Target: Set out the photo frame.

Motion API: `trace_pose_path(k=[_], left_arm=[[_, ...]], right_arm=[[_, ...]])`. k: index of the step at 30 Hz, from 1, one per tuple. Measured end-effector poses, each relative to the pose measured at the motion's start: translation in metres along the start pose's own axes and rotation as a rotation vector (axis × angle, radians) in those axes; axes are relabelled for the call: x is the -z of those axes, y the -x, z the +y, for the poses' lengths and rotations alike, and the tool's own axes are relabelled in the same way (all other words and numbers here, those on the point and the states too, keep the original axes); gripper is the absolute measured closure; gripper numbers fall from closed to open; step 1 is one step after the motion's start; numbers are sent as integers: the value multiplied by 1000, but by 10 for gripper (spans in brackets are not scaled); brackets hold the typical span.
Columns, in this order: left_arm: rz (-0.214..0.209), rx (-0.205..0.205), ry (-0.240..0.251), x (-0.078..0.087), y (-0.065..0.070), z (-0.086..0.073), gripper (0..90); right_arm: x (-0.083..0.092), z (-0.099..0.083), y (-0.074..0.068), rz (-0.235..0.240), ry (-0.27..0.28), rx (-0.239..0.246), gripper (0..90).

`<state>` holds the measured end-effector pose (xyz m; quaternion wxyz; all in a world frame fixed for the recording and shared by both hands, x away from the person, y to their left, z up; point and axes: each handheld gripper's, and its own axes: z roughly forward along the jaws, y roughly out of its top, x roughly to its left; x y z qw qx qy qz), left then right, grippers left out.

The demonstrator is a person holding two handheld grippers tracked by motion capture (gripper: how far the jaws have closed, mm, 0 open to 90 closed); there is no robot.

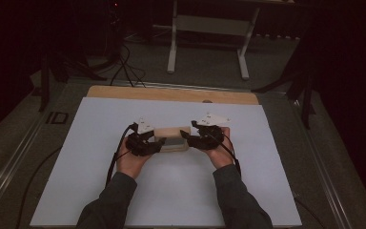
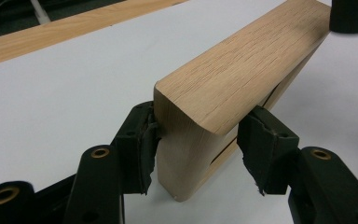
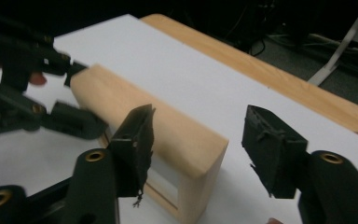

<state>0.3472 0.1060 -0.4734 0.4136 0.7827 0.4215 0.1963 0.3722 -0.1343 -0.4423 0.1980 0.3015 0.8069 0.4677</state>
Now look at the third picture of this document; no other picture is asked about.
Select small wooden box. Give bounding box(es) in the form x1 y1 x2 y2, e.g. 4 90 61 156
69 63 230 224

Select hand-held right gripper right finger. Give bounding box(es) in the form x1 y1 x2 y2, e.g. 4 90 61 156
241 105 358 224

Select black floor cables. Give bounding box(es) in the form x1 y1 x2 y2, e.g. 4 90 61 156
227 0 281 59

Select white table sheet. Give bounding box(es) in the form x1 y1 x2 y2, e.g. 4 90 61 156
0 13 358 224

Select white metal table frame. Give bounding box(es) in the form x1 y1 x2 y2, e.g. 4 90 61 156
307 0 358 88

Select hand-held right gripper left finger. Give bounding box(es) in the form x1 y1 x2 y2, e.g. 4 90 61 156
64 104 157 224

